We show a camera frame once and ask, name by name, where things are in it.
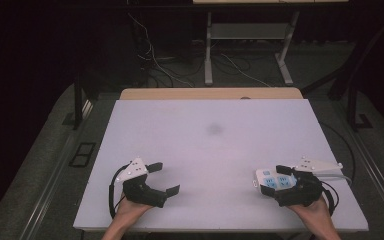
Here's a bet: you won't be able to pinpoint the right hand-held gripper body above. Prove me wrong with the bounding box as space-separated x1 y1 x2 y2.
274 156 345 208

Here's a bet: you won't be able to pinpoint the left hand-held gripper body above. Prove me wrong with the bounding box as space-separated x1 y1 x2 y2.
115 157 169 209

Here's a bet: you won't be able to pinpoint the white power strip blue sockets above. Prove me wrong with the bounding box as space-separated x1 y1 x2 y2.
252 167 298 192

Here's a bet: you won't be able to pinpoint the person's left hand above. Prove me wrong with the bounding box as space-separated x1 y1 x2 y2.
112 194 155 223

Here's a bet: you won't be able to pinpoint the person's right hand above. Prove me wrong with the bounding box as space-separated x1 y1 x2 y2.
285 195 332 227

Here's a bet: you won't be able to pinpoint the white foam board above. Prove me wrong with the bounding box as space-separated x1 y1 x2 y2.
73 98 370 233

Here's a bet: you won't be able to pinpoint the black floor socket plate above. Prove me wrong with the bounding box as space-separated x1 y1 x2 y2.
68 142 97 168

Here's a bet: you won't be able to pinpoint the black metal stand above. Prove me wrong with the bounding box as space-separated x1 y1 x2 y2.
345 16 375 132

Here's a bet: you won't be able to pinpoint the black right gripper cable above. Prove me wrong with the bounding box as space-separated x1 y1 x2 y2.
319 180 341 217

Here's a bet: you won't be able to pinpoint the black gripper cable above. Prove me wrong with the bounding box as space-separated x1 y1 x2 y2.
319 180 341 217
108 162 132 220

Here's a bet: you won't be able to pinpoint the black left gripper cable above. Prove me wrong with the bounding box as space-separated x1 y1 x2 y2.
108 162 132 220

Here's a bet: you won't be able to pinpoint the black floor cable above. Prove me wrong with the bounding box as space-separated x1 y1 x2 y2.
319 121 357 185

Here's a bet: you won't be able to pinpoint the metal floor rail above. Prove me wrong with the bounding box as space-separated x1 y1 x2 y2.
333 99 384 228
19 99 95 240

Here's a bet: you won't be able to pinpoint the long white floor cable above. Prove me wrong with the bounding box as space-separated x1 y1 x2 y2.
127 12 195 88

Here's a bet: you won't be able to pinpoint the short white floor cable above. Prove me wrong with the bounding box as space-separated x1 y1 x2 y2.
220 52 272 88

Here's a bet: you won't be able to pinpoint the grey metal desk frame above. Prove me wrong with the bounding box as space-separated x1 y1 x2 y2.
204 10 302 87

